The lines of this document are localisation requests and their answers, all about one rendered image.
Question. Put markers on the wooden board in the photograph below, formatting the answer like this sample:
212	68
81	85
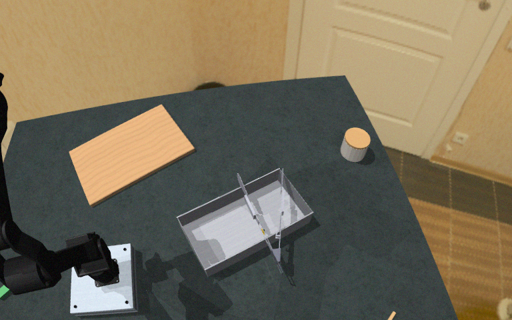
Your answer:
128	153

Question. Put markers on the grey cylinder with tan top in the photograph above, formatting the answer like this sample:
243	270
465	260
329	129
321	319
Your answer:
355	144

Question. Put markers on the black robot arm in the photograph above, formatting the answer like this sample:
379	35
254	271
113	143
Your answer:
38	268

